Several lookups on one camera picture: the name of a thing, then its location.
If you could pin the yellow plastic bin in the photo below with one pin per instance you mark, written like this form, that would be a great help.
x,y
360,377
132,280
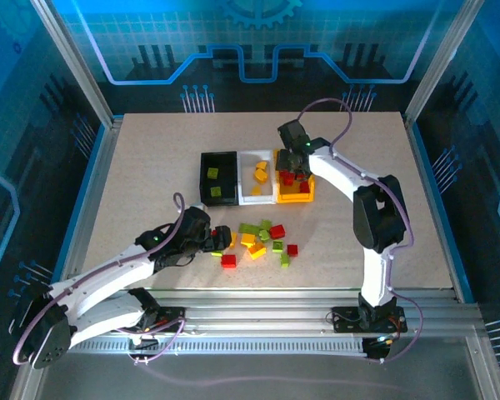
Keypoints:
x,y
291,196

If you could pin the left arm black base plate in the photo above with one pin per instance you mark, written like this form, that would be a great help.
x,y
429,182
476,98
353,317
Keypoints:
x,y
173,321

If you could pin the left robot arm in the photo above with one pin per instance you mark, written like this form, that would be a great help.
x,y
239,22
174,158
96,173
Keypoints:
x,y
100,275

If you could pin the aluminium table side rail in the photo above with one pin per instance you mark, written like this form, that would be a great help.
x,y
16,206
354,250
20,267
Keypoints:
x,y
98,187
430,187

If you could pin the aluminium frame post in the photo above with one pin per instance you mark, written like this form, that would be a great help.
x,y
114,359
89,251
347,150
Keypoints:
x,y
441,62
76,62

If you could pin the aluminium frame beam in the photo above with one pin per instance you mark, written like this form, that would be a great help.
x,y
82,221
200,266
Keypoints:
x,y
254,308

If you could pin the long green lego brick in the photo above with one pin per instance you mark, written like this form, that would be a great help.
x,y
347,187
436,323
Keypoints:
x,y
249,228

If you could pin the black plastic bin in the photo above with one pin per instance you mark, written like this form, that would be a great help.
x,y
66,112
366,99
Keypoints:
x,y
225,166

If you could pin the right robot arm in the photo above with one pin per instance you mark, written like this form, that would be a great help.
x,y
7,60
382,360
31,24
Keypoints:
x,y
375,275

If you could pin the white plastic bin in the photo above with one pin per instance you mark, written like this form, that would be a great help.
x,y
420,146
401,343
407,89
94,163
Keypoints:
x,y
246,175

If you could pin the yellow lego brick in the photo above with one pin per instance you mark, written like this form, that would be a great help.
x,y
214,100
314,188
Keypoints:
x,y
261,166
261,175
256,190
257,250
233,239
248,239

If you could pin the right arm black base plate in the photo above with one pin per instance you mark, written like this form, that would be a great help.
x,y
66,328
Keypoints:
x,y
346,321

